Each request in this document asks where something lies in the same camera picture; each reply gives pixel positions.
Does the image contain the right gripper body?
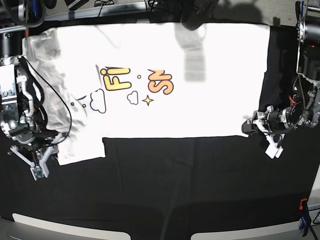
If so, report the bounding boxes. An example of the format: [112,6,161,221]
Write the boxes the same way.
[8,127,69,167]

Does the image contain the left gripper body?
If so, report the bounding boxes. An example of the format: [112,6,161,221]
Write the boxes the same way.
[246,104,304,147]

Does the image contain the white printed t-shirt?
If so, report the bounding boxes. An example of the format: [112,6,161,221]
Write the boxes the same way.
[23,22,271,165]

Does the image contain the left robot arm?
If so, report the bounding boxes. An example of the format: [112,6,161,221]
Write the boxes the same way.
[242,0,320,159]

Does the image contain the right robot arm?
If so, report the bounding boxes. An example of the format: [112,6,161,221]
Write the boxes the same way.
[0,0,68,172]

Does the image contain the orange blue clamp bottom right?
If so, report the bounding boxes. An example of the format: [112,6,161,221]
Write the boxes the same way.
[298,198,310,237]

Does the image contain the black table cloth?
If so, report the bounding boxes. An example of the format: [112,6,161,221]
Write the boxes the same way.
[0,26,320,240]

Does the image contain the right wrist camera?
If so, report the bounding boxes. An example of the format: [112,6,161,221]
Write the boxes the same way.
[30,163,49,181]

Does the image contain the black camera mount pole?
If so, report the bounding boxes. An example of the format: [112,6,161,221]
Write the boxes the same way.
[180,0,219,31]

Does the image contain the aluminium frame rail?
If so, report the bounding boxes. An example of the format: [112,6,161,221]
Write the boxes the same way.
[45,1,157,22]

